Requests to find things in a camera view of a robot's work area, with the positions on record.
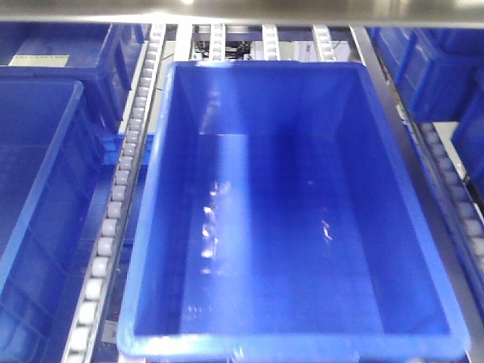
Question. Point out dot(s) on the large blue plastic bin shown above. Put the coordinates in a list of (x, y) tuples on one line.
[(278, 223)]

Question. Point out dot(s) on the white roller track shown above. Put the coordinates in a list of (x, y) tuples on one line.
[(102, 265)]

